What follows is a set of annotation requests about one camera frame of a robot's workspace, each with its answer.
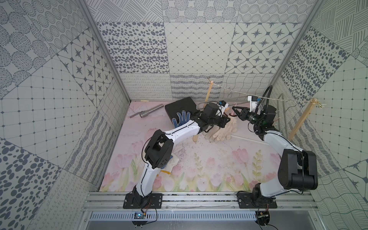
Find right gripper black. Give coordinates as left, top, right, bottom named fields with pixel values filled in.
left=231, top=106, right=263, bottom=126

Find beige knit gloves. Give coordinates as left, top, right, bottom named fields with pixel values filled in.
left=204, top=116, right=237, bottom=142

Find blue dotted glove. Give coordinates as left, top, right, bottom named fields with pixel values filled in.
left=172, top=110, right=191, bottom=128
left=162, top=154, right=180, bottom=174

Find grey clip hanger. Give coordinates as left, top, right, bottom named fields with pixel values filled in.
left=195, top=91, right=297, bottom=136

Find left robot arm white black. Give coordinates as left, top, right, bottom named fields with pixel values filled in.
left=132, top=101, right=230, bottom=206

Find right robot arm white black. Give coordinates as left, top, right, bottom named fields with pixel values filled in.
left=232, top=86, right=318, bottom=200

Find black flat pad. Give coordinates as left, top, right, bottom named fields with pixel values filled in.
left=164, top=97, right=199, bottom=119

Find grey metal cylinder tool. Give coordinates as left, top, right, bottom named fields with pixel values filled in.
left=129, top=104, right=164, bottom=118

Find small black module right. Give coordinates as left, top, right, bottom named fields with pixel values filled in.
left=255, top=211, right=270, bottom=227

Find small circuit board left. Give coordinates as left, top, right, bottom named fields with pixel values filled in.
left=132, top=212, right=148, bottom=227

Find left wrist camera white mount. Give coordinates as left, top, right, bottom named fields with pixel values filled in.
left=218, top=101, right=229, bottom=115

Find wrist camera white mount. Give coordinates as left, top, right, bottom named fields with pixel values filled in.
left=218, top=101, right=229, bottom=115
left=247, top=95, right=261, bottom=113

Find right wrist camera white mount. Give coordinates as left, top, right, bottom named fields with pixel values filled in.
left=247, top=95, right=261, bottom=113

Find wooden drying rack frame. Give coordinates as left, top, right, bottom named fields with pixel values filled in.
left=193, top=80, right=320, bottom=143

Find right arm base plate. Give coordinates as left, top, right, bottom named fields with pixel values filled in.
left=236, top=191, right=278, bottom=209

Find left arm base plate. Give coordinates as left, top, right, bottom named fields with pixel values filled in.
left=123, top=193, right=163, bottom=209

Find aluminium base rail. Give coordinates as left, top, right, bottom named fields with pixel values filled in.
left=81, top=192, right=318, bottom=211

